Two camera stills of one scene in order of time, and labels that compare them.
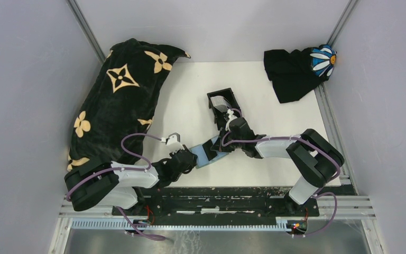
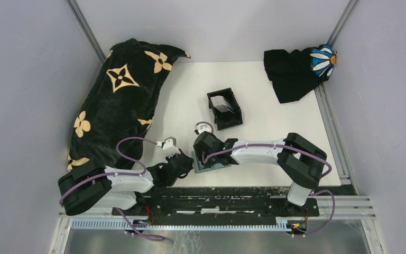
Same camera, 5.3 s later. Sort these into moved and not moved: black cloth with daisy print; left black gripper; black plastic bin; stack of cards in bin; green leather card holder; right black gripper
Moved: right black gripper; green leather card holder
Not moved: black cloth with daisy print; black plastic bin; stack of cards in bin; left black gripper
